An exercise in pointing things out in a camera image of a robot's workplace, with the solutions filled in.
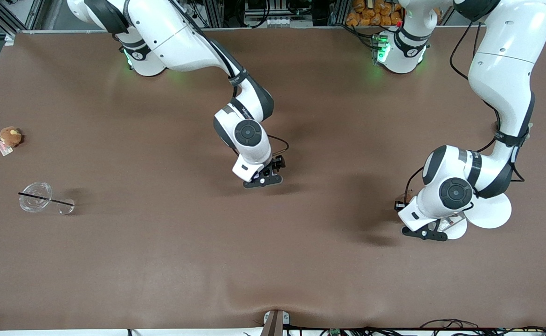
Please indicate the black straw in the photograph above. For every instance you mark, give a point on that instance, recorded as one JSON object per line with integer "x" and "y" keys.
{"x": 44, "y": 199}

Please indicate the white round lid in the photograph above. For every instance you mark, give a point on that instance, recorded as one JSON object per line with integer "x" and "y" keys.
{"x": 492, "y": 212}

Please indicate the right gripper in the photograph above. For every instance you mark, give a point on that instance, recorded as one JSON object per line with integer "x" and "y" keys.
{"x": 276, "y": 164}

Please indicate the white round container base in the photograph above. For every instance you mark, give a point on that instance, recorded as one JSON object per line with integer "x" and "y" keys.
{"x": 457, "y": 229}

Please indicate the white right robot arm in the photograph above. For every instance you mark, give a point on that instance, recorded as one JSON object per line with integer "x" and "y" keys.
{"x": 179, "y": 42}

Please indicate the white equipment box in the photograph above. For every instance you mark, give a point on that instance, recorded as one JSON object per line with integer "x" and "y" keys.
{"x": 277, "y": 14}

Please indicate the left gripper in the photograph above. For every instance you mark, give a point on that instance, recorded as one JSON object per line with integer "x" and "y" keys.
{"x": 398, "y": 205}

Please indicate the clear plastic cup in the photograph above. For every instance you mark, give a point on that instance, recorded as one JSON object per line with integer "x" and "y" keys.
{"x": 34, "y": 198}

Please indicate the grey camera stand post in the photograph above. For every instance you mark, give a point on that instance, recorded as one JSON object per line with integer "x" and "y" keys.
{"x": 275, "y": 323}

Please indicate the printed card in container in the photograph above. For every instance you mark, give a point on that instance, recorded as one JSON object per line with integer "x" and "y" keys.
{"x": 450, "y": 223}

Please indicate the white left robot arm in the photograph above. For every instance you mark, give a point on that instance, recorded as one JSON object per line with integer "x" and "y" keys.
{"x": 501, "y": 70}

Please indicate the brown plush toy with tag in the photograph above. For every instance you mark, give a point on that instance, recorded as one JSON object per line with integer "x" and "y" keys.
{"x": 10, "y": 136}

